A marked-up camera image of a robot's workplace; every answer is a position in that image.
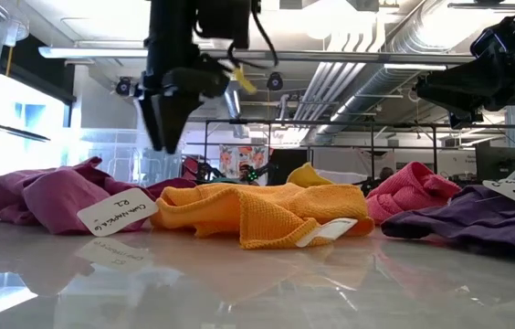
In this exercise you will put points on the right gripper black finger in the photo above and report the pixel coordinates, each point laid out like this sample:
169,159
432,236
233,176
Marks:
465,119
454,89

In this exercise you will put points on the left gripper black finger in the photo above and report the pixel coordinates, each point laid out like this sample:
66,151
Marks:
173,123
150,119

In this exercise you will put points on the pink towel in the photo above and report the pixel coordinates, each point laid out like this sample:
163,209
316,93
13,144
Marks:
403,192

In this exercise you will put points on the purple towel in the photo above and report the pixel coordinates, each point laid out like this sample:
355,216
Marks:
476,219

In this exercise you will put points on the orange towel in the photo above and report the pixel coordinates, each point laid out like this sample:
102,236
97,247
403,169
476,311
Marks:
262,205

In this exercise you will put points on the maroon towel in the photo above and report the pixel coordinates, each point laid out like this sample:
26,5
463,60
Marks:
47,196

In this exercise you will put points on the yellow towel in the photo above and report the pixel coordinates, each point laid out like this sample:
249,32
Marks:
305,177

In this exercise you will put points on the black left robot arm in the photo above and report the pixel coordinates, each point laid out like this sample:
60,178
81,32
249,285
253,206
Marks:
171,32

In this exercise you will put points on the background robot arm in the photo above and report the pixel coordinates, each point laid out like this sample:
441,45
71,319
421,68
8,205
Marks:
262,170
198,169

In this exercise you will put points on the dark background monitor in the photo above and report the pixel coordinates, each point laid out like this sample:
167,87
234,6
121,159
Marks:
499,160

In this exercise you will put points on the floral poster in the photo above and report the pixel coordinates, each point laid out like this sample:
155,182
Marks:
232,160

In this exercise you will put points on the person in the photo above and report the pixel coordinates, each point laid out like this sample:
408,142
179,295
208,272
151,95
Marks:
386,173

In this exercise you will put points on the black background panel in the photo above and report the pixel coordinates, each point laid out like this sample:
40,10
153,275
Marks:
287,164

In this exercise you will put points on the grey ceiling beam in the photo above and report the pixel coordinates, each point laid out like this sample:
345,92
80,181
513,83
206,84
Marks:
330,56

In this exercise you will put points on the black ceiling camera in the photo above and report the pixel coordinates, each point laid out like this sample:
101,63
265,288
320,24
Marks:
123,87
275,81

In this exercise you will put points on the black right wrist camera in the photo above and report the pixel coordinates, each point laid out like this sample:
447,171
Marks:
490,41

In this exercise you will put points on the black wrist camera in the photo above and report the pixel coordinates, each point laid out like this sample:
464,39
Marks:
490,41
223,23

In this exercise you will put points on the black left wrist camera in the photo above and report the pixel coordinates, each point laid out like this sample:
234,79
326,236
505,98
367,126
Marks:
223,23

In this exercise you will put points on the silver ventilation duct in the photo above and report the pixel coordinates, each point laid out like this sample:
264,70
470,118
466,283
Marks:
376,87

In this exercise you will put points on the black metal rack frame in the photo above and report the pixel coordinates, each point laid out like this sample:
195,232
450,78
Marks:
330,123

